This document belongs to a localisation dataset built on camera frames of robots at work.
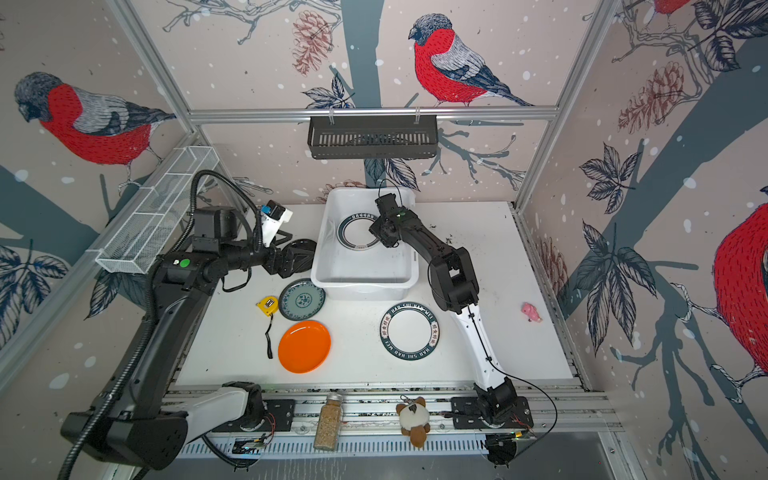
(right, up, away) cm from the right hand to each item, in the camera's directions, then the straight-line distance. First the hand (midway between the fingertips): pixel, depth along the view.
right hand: (374, 234), depth 105 cm
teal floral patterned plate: (-24, -21, -10) cm, 33 cm away
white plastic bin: (-9, -10, 0) cm, 14 cm away
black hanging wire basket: (0, +35, -1) cm, 35 cm away
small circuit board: (-29, -51, -35) cm, 68 cm away
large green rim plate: (+12, -30, -16) cm, 36 cm away
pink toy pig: (+49, -24, -16) cm, 57 cm away
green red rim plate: (-8, +1, +7) cm, 11 cm away
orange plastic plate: (-19, -32, -22) cm, 43 cm away
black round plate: (-24, -4, -2) cm, 25 cm away
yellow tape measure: (-32, -23, -14) cm, 42 cm away
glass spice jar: (-8, -44, -37) cm, 58 cm away
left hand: (-16, -2, -37) cm, 40 cm away
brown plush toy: (+12, -45, -34) cm, 58 cm away
